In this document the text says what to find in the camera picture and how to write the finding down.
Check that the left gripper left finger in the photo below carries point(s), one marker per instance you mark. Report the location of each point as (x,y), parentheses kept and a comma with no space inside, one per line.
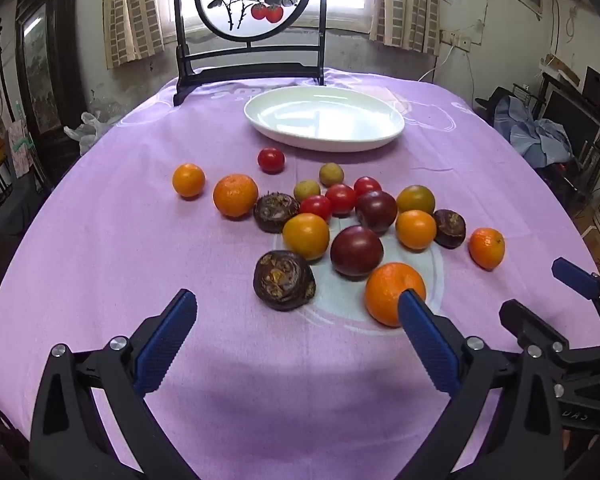
(68,439)

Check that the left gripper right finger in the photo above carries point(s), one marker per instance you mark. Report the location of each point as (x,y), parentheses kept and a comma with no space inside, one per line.
(524,440)

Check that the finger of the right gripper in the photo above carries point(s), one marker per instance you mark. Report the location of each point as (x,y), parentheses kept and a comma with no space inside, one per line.
(531,330)
(585,284)

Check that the small mandarin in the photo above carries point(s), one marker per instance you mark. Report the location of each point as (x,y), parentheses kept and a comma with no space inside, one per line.
(487,248)

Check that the dark water chestnut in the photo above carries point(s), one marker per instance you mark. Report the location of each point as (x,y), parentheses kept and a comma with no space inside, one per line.
(273,210)
(451,228)
(283,280)

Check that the large mandarin orange front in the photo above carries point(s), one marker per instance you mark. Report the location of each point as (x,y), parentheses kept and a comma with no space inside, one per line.
(384,287)

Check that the large mandarin orange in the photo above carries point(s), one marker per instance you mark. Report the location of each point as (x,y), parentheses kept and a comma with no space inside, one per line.
(384,287)
(235,195)

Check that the small orange fruit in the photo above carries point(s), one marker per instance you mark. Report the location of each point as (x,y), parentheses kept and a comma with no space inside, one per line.
(415,229)

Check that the olive-orange tomato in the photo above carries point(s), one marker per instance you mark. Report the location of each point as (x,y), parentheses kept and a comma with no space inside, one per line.
(416,197)

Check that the dark red plum front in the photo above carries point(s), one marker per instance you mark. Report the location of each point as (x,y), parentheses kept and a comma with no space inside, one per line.
(356,251)

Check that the dark red plum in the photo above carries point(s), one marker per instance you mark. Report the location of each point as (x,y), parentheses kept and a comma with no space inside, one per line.
(376,210)
(356,251)

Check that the red cherry tomato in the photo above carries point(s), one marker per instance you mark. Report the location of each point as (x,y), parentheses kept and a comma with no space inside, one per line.
(319,205)
(365,185)
(342,199)

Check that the dark water chestnut front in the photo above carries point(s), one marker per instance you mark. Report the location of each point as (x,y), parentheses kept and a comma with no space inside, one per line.
(283,280)

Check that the yellow-orange round fruit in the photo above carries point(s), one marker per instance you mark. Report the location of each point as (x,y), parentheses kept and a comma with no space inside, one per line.
(307,235)

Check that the small orange kumquat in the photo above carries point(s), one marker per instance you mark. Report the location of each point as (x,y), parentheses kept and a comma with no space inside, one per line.
(188,180)

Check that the tan longan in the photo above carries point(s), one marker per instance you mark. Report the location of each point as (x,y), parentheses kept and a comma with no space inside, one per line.
(306,189)
(331,174)

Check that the tan longan front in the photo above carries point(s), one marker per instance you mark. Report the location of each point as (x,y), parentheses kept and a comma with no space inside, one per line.
(306,189)

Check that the red cherry tomato isolated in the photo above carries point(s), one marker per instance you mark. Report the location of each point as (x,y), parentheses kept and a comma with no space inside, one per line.
(271,160)

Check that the blue clothes pile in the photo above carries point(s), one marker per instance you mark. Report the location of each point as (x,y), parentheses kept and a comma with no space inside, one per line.
(540,142)

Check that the black monitor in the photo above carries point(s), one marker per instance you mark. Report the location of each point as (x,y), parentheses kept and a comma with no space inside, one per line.
(560,102)

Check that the purple tablecloth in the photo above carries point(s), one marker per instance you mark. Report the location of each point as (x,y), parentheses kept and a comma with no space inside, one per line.
(320,392)

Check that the white plastic bag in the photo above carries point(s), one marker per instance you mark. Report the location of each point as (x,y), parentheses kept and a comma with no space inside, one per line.
(88,132)

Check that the white oval plate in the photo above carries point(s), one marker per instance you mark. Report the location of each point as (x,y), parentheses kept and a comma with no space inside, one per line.
(324,119)

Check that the right beige curtain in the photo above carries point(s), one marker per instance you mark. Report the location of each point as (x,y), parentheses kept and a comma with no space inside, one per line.
(412,25)

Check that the beige curtain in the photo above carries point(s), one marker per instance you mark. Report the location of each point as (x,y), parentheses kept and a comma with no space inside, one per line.
(132,31)
(412,25)

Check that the dark wooden cabinet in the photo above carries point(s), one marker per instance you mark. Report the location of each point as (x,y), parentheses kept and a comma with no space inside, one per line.
(49,79)

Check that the left beige curtain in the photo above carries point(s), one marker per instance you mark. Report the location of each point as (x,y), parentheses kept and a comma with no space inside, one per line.
(132,31)

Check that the black framed painted screen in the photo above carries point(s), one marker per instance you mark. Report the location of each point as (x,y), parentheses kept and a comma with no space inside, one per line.
(248,26)

